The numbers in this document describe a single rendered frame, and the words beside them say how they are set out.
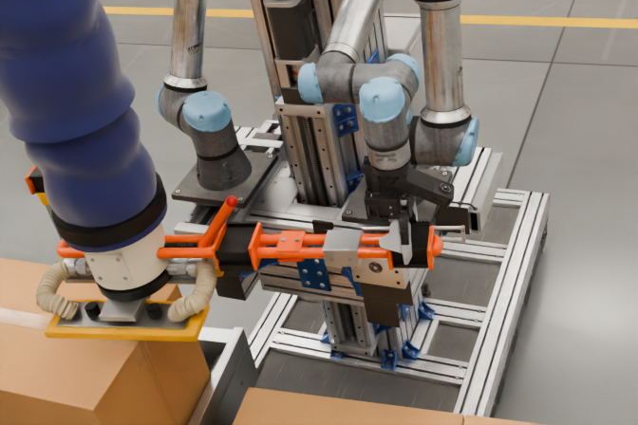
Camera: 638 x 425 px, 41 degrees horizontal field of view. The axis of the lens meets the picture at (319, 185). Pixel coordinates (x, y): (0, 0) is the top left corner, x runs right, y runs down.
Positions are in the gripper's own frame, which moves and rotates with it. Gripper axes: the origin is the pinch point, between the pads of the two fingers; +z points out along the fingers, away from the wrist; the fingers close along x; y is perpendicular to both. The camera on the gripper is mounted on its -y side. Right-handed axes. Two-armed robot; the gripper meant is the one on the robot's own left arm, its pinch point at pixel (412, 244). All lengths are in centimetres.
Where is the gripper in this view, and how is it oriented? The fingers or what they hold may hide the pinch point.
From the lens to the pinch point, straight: 166.6
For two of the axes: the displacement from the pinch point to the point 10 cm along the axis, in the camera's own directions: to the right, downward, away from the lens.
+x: -2.0, 6.1, -7.7
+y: -9.7, 0.1, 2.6
